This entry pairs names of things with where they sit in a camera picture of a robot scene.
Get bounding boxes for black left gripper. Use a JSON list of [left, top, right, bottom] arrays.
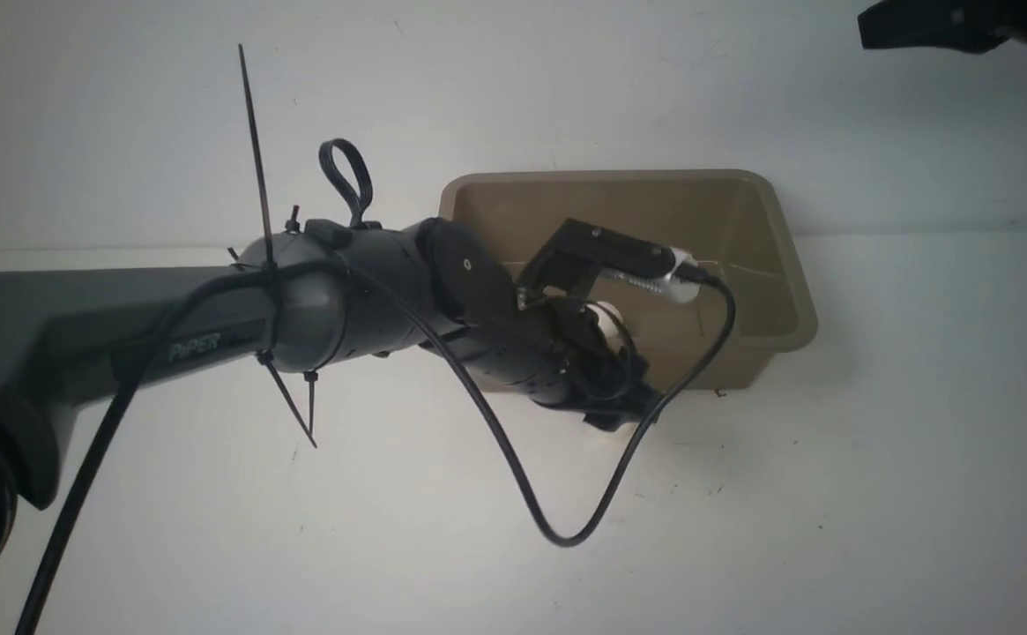
[[425, 295, 663, 431]]

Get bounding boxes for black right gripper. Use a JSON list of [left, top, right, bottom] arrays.
[[857, 1, 1027, 54]]

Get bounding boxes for white ball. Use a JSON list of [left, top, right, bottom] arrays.
[[585, 302, 627, 347]]

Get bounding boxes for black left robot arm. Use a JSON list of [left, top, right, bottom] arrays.
[[0, 218, 671, 554]]

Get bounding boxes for tan plastic storage bin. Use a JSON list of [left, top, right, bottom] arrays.
[[439, 169, 819, 393]]

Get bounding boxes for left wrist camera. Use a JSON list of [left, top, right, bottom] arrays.
[[517, 220, 711, 304]]

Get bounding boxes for black left camera cable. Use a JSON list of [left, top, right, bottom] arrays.
[[15, 138, 737, 635]]

